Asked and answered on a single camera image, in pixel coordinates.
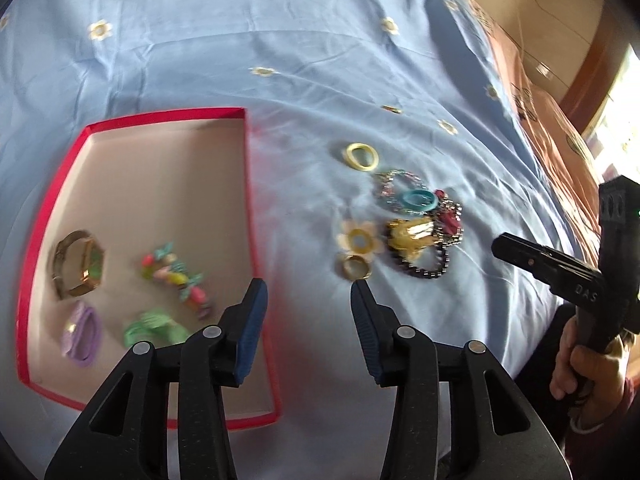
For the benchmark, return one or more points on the person's right forearm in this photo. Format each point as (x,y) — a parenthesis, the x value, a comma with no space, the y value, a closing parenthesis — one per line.
(610,440)

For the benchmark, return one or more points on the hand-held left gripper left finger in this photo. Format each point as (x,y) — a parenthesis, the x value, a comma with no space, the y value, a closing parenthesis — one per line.
(252,320)

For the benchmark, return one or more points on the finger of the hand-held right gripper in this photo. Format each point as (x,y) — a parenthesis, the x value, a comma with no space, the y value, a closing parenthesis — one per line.
(545,265)

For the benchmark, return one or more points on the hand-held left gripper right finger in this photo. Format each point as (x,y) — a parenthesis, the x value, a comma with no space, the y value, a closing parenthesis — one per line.
(365,325)

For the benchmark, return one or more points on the yellow hair claw clip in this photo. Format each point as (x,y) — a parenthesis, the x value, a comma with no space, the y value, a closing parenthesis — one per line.
(410,235)

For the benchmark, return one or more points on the person's right hand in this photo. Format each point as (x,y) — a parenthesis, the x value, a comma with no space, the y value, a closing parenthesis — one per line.
(567,370)

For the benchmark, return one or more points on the blue flowered blanket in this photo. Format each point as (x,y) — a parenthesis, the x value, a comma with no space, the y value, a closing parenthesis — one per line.
(250,50)

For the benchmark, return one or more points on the red shallow cardboard box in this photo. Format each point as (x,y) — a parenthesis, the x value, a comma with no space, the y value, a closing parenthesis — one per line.
(170,180)

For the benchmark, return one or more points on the pink hair clip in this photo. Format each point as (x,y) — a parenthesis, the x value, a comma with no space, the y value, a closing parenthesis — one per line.
(447,220)

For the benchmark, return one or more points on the gold metal wristwatch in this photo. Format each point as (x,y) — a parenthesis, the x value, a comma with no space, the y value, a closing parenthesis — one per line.
(92,260)

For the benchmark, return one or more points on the small gold trinket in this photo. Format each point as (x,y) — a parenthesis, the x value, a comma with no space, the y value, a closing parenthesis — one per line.
(391,108)

